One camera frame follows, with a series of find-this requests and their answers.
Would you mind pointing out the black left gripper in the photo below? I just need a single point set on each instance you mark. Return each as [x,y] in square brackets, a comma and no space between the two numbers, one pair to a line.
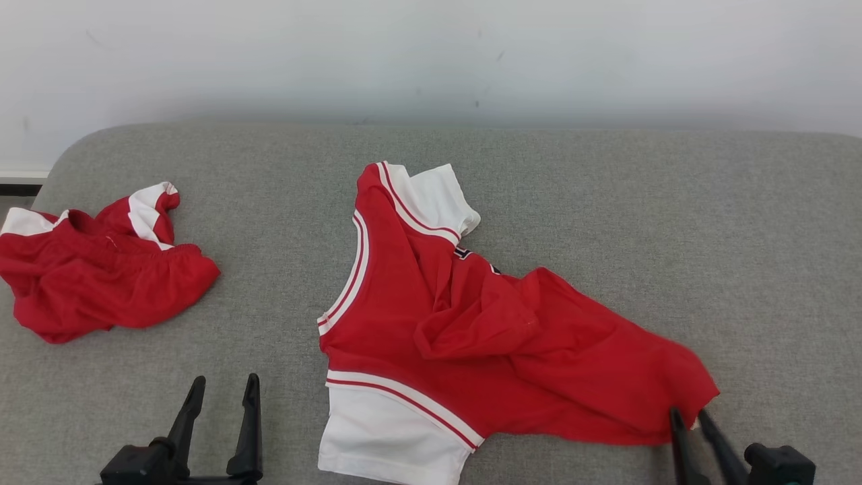
[209,481]

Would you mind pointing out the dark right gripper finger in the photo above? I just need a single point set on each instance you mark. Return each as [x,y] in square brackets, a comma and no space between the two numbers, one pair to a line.
[720,448]
[683,451]

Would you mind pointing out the red shorts with white band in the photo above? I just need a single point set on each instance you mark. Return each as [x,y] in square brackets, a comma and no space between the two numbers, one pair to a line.
[101,283]

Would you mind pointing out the red Bulls basketball jersey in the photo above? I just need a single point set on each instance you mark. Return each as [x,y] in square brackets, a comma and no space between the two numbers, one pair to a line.
[471,337]

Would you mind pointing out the grey fabric sofa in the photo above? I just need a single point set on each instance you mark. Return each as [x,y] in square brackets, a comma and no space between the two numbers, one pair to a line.
[269,202]

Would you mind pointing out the black and white baseboard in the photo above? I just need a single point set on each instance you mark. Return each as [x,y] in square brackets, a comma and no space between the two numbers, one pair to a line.
[20,183]

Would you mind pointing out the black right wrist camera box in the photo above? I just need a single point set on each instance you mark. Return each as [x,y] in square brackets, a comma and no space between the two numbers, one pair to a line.
[781,466]

